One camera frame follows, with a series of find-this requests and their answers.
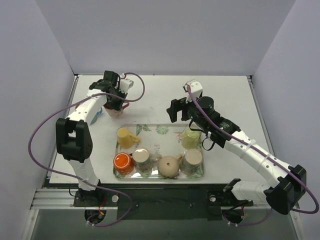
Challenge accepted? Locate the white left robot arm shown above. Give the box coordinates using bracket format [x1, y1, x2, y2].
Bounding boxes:
[55, 70, 134, 206]

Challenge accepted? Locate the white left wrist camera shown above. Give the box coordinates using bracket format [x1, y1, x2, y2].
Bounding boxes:
[119, 78, 134, 94]

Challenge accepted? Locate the orange mug black handle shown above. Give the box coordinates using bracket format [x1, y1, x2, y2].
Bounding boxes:
[113, 152, 135, 175]

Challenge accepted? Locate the yellow mug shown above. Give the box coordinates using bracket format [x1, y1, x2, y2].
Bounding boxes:
[117, 127, 141, 149]

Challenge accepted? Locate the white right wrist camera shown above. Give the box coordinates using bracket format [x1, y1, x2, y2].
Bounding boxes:
[183, 79, 203, 103]

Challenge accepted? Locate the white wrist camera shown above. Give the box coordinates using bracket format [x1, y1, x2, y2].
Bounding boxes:
[119, 78, 134, 94]
[183, 79, 203, 103]

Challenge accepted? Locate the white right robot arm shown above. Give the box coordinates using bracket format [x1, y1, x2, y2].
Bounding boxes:
[166, 96, 307, 215]

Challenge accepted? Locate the lime green mug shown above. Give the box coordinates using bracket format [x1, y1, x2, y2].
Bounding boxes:
[181, 127, 202, 150]

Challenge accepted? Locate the beige round teapot mug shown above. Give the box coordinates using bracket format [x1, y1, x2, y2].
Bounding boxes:
[157, 154, 183, 179]

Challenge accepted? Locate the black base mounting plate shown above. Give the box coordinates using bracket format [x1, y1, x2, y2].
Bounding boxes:
[73, 183, 253, 223]

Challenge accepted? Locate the blue butterfly mug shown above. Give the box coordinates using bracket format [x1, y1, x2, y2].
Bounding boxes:
[90, 108, 103, 125]

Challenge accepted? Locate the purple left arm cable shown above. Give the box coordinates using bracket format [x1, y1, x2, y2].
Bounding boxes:
[27, 71, 146, 227]

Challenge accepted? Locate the floral leaf serving tray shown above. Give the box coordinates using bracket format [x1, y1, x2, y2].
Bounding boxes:
[111, 123, 206, 181]

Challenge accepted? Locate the cream floral mug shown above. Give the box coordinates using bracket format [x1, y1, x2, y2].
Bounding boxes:
[180, 148, 203, 176]

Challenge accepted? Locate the cream coral pattern mug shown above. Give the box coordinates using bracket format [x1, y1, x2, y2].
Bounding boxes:
[132, 147, 162, 175]

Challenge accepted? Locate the aluminium frame rail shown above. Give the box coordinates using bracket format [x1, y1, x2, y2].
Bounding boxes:
[30, 187, 300, 211]

